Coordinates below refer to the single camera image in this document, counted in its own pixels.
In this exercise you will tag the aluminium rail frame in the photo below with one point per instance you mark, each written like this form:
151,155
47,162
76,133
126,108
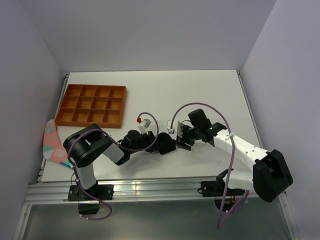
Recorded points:
152,209

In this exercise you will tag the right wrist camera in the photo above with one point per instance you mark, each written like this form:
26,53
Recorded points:
174,128

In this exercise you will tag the pink patterned sock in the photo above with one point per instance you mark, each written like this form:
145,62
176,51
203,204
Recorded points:
53,149

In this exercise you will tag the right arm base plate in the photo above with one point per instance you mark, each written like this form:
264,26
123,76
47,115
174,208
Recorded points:
215,188

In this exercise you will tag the orange compartment tray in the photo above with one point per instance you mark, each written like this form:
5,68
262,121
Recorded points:
85,104

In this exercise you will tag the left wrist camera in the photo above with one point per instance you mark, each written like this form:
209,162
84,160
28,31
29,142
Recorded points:
143,125

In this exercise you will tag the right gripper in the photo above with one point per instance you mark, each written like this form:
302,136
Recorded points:
181,141

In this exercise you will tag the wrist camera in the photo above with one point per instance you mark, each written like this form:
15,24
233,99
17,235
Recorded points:
174,128
143,125

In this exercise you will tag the black cable clamp block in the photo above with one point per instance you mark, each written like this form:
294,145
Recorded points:
88,208

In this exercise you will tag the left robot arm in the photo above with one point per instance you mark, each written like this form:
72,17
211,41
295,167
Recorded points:
86,145

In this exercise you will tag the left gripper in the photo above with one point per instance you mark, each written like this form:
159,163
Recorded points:
151,139

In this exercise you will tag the black sock white stripes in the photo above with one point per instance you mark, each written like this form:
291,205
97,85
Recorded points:
164,144

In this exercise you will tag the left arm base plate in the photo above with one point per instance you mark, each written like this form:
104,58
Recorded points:
101,192

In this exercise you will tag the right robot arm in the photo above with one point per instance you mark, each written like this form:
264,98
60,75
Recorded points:
268,175

